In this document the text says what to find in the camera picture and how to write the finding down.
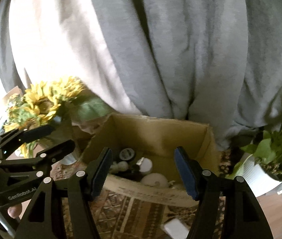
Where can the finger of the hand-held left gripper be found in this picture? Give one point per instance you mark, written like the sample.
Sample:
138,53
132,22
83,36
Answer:
56,151
36,132

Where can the wide grey curtain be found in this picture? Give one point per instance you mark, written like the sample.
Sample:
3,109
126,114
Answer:
193,54

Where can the beige curtain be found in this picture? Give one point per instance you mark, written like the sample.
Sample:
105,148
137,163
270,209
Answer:
63,42

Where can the black tape roll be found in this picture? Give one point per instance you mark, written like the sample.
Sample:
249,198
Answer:
127,154

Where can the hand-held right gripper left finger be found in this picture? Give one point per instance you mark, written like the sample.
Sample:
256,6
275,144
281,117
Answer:
102,171

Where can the narrow grey curtain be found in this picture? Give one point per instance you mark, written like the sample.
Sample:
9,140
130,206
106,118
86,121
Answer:
3,49

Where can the small white figurine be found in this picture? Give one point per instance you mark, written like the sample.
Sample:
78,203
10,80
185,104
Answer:
121,165

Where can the brown cardboard box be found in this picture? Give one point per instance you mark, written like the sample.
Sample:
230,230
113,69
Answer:
155,134

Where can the potted plant in white pot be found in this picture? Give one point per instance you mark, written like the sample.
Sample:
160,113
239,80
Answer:
275,149

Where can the patterned fringed table rug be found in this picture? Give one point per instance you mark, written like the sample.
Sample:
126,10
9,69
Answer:
136,211

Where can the person's left hand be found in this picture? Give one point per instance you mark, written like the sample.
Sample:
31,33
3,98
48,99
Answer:
14,211

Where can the white round case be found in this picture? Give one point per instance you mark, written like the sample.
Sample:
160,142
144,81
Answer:
153,179

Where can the white remote control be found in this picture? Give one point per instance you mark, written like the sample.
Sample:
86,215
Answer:
175,229

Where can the sunflower bouquet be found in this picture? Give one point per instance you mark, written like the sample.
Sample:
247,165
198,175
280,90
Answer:
43,99

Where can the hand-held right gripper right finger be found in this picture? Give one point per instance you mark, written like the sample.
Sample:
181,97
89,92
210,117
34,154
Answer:
184,171

